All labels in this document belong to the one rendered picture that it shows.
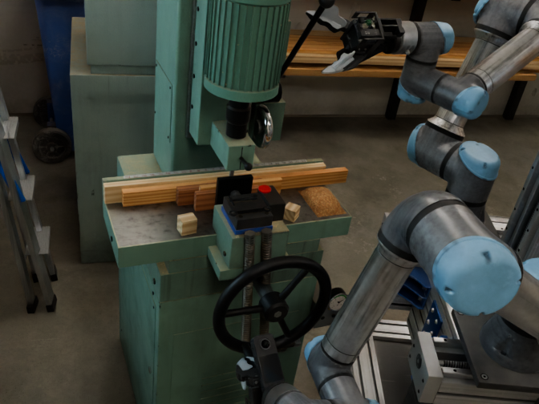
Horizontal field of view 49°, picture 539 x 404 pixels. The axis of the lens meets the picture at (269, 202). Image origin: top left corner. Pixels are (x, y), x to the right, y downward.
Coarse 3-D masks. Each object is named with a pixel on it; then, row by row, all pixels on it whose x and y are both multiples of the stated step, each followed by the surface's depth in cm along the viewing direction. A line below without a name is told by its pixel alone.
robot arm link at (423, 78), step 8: (408, 64) 143; (416, 64) 141; (424, 64) 141; (432, 64) 141; (408, 72) 143; (416, 72) 142; (424, 72) 142; (432, 72) 141; (440, 72) 141; (400, 80) 146; (408, 80) 144; (416, 80) 142; (424, 80) 141; (432, 80) 140; (400, 88) 147; (408, 88) 145; (416, 88) 143; (424, 88) 141; (432, 88) 140; (400, 96) 147; (408, 96) 146; (416, 96) 145; (424, 96) 143
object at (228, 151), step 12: (216, 132) 150; (216, 144) 151; (228, 144) 143; (240, 144) 144; (252, 144) 145; (228, 156) 144; (240, 156) 145; (252, 156) 146; (228, 168) 146; (240, 168) 147
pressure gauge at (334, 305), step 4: (336, 288) 163; (340, 288) 163; (332, 292) 162; (336, 292) 161; (340, 292) 161; (344, 292) 162; (332, 296) 161; (336, 296) 160; (340, 296) 162; (344, 296) 162; (332, 300) 161; (336, 300) 162; (340, 300) 162; (344, 300) 163; (332, 304) 162; (336, 304) 163; (340, 304) 163; (328, 308) 167; (332, 308) 163; (336, 308) 164
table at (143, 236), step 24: (288, 192) 160; (120, 216) 142; (144, 216) 143; (168, 216) 144; (312, 216) 152; (336, 216) 154; (120, 240) 135; (144, 240) 136; (168, 240) 137; (192, 240) 139; (216, 240) 142; (288, 240) 151; (120, 264) 135; (144, 264) 138; (216, 264) 137
